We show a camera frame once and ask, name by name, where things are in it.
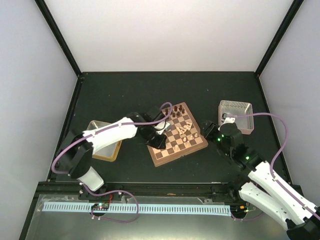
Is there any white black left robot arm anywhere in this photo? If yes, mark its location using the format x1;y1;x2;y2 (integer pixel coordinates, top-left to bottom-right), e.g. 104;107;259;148
51;102;173;200

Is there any light chess pieces pile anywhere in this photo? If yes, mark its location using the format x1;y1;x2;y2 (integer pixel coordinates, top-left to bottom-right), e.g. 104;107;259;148
171;121;203;152

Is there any wooden chess board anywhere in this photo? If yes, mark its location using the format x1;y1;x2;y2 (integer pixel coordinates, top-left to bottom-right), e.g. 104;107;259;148
147;102;208;167

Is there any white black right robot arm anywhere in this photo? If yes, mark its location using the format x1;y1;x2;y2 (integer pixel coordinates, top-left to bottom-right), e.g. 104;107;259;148
200;118;320;240

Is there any light blue slotted cable duct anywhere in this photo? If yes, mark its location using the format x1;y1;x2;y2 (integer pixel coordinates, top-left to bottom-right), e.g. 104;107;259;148
42;202;231;217

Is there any black mounting rail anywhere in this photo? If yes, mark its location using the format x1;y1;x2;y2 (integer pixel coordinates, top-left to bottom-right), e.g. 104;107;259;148
77;182;241;201

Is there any metal tray yellow rim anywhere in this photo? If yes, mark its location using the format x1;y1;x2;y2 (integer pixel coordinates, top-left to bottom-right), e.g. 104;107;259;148
87;120;122;162

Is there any pink plastic bin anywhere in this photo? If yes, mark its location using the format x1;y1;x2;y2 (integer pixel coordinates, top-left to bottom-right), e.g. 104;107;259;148
218;100;255;135

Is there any dark chess pieces row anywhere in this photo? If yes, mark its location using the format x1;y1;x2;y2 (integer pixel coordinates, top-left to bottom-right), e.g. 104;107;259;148
169;104;188;119

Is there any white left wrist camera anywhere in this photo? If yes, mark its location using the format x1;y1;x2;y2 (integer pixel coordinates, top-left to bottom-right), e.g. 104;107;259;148
154;120;172;135

